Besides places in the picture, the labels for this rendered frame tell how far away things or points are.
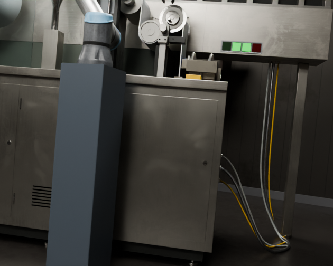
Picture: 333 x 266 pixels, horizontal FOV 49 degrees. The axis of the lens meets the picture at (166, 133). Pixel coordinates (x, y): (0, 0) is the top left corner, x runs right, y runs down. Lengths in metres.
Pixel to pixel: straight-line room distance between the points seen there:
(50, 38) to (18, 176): 0.83
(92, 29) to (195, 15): 0.98
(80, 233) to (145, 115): 0.61
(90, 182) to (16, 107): 0.67
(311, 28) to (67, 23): 1.53
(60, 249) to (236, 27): 1.60
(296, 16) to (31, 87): 1.57
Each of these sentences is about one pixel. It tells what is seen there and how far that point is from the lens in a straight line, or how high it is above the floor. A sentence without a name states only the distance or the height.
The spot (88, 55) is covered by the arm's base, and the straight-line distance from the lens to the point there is 1.56.
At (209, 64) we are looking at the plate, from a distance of 1.97.
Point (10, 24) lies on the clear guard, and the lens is 2.45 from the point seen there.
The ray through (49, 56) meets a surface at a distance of 2.30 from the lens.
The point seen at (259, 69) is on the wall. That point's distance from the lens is 3.91.
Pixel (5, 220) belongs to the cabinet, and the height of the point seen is 0.12.
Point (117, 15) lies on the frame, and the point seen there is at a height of 1.22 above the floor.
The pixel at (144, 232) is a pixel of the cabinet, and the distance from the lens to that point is 1.83.
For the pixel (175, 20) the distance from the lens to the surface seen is 2.05.
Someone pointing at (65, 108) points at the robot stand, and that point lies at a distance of 1.55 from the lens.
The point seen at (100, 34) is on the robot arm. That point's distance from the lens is 1.58.
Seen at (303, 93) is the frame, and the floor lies 0.95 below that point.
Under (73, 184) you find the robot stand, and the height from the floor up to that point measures 0.41.
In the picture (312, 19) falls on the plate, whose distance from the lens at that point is 2.45.
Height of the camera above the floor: 0.71
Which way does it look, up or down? 2 degrees down
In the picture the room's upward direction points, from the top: 5 degrees clockwise
